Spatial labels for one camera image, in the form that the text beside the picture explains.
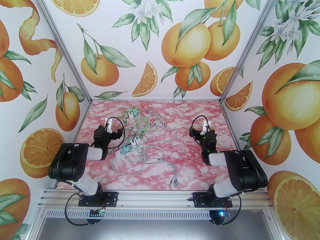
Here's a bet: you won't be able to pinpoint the teal multi-head charging cable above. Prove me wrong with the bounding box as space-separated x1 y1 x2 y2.
160 159 179 187

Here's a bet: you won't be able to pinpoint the black left wrist camera cable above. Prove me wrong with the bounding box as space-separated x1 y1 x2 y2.
107 116 123 149

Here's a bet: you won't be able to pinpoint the grey power cord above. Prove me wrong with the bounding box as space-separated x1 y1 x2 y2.
111 123 177 177

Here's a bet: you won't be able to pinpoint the aluminium frame rail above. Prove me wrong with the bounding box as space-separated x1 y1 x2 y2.
37 188 275 211

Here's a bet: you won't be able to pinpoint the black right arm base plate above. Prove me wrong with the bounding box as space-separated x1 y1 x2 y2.
192 192 233 208

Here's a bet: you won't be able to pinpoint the white power strip blue sockets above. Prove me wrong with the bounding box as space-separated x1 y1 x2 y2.
115 147 136 160

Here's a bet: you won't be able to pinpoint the black base power cable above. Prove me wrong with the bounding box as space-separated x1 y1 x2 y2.
209 190 242 226
64 190 107 226

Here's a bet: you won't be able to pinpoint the aluminium corner post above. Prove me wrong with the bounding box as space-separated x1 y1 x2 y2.
31 0 93 104
219 0 284 104

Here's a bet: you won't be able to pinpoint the perforated metal strip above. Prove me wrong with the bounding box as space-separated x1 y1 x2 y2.
41 208 266 219

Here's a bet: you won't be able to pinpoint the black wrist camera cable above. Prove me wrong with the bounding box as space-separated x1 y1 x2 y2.
107 116 123 149
192 115 208 130

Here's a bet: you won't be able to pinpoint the black round controller with led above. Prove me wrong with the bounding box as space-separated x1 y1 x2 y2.
211 210 226 226

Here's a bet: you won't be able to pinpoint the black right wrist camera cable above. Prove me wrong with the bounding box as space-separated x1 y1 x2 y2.
192 115 208 130

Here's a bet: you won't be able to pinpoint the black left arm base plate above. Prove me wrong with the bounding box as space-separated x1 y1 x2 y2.
78 191 118 207

